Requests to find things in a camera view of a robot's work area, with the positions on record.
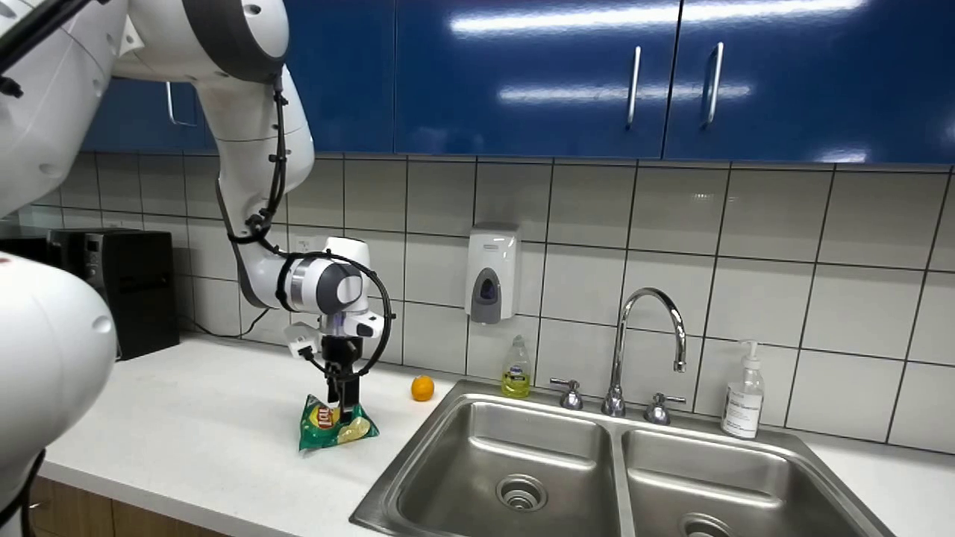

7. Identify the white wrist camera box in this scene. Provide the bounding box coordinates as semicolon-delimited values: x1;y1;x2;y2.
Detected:
283;308;391;366

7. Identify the white wall soap dispenser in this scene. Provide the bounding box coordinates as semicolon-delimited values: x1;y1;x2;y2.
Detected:
467;229;522;326

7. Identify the green snack packet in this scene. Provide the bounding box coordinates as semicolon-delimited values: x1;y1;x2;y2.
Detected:
297;391;382;457

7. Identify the black coffee maker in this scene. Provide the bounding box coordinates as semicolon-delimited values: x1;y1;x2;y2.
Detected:
82;226;185;365

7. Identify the silver cabinet door handle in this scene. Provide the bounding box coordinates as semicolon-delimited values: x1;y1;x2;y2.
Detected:
698;39;731;133
161;78;197;129
621;41;647;133

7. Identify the yellow dish soap bottle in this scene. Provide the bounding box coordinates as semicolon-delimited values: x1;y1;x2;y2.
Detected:
500;335;539;403

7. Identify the chrome faucet knob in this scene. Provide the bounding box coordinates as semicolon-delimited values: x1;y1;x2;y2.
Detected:
547;376;589;414
639;391;689;430

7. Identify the stainless steel double sink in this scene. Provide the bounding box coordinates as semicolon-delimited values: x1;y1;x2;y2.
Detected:
349;379;898;537

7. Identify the black power cord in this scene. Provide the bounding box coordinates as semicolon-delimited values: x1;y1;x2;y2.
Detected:
239;303;274;341

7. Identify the clear soap bottle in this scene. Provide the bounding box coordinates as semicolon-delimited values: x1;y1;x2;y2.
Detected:
721;341;771;445

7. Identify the chrome gooseneck faucet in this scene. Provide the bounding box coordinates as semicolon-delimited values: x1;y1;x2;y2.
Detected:
601;282;692;420

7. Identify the blue glossy cabinet door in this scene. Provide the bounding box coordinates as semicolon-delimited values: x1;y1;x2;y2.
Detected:
395;0;688;165
280;0;404;160
659;0;955;171
82;75;219;159

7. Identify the thick black base cable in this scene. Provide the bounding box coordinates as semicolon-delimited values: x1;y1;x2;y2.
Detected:
0;448;51;532

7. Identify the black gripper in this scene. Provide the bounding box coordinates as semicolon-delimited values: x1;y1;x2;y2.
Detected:
321;335;364;414

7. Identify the wooden base cabinet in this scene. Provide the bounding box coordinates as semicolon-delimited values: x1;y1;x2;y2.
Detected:
24;475;227;537

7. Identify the black boxy appliance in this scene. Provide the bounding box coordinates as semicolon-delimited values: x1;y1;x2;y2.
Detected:
0;232;92;272

